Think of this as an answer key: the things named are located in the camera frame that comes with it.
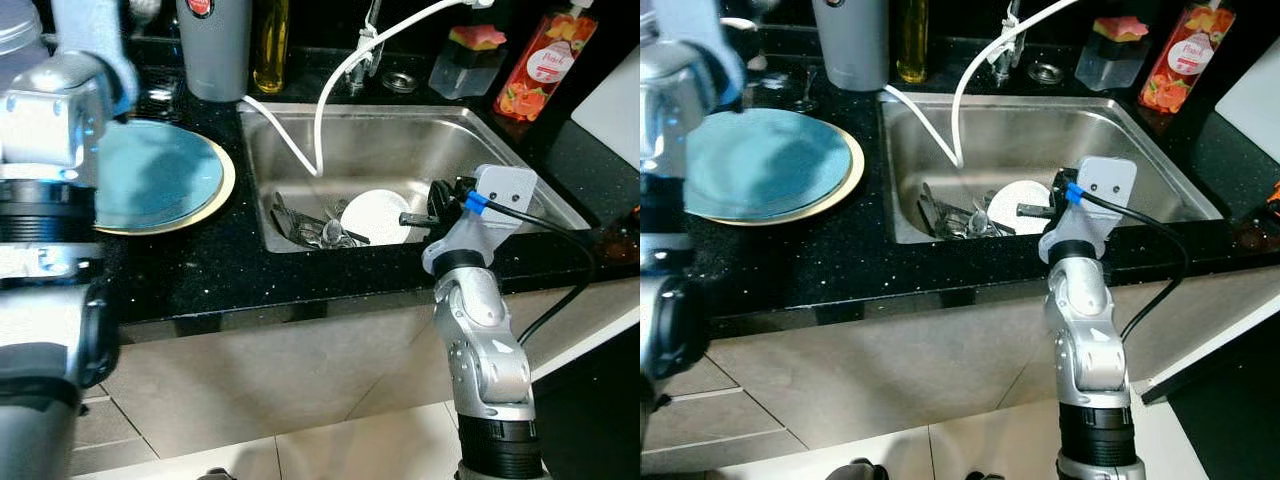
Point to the steel spoon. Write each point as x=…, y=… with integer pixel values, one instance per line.
x=342, y=237
x=977, y=226

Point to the steel fork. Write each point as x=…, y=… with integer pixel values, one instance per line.
x=955, y=220
x=315, y=225
x=290, y=218
x=935, y=210

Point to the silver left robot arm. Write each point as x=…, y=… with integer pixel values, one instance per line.
x=50, y=110
x=675, y=100

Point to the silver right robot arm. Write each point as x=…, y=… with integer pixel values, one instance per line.
x=485, y=350
x=1090, y=340

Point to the stainless steel sink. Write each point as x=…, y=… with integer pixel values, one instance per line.
x=400, y=150
x=1050, y=140

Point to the white plate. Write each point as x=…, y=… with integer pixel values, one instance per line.
x=375, y=215
x=1015, y=205

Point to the round steel counter cap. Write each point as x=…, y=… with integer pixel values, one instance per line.
x=1045, y=73
x=400, y=83

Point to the clear plastic sponge holder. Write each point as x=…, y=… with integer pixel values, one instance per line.
x=465, y=75
x=1110, y=70

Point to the chrome faucet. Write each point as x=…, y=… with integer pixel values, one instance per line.
x=1005, y=60
x=365, y=55

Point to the peach dish soap bottle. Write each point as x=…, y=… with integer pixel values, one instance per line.
x=545, y=70
x=1185, y=65

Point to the red yellow sponge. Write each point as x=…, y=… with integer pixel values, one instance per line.
x=1120, y=28
x=478, y=38

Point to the grey cabinet door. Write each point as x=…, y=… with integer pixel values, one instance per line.
x=610, y=300
x=1220, y=300
x=280, y=370
x=880, y=370

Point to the yellow oil bottle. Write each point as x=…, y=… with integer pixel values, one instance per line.
x=270, y=60
x=911, y=50

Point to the orange handheld fan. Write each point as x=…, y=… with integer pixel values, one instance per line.
x=1273, y=197

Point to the grey cylinder red round logo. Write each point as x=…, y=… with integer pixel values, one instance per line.
x=850, y=50
x=215, y=60

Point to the black floor cabinet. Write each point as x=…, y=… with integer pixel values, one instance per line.
x=600, y=420
x=1230, y=430

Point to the black robot right foot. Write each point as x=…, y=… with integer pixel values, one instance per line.
x=984, y=476

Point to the black robot foot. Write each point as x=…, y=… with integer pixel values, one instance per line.
x=870, y=470
x=216, y=474
x=984, y=476

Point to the grey cabinet drawer front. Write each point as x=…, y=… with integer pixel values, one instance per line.
x=710, y=415
x=700, y=375

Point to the black robot left foot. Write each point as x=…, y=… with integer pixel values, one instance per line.
x=870, y=470
x=216, y=474

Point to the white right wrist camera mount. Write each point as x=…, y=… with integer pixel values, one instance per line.
x=505, y=190
x=1110, y=180

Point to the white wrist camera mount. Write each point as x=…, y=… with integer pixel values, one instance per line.
x=505, y=190
x=95, y=40
x=700, y=40
x=1110, y=180

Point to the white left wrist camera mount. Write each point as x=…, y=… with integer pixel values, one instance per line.
x=700, y=40
x=95, y=40

